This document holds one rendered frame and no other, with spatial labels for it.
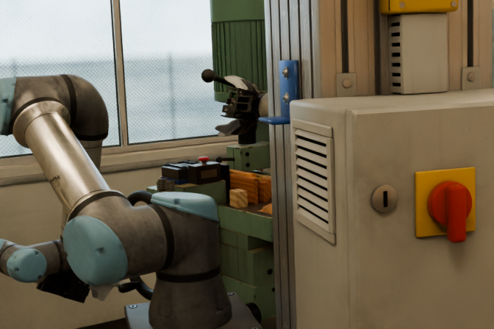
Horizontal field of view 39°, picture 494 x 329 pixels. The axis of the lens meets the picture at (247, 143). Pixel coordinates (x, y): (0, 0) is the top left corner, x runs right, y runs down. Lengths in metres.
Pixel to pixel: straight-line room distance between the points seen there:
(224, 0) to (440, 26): 1.06
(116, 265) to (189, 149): 2.25
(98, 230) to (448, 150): 0.61
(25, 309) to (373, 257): 2.64
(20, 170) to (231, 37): 1.49
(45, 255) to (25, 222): 1.50
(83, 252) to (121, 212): 0.09
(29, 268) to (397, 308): 1.04
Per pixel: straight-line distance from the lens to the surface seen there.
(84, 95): 1.49
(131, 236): 1.16
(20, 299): 3.25
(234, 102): 1.65
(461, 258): 0.78
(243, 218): 1.77
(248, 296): 1.83
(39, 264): 1.65
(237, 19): 1.89
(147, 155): 3.29
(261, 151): 1.98
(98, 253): 1.14
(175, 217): 1.21
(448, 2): 0.92
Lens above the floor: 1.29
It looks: 7 degrees down
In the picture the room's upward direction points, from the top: 2 degrees counter-clockwise
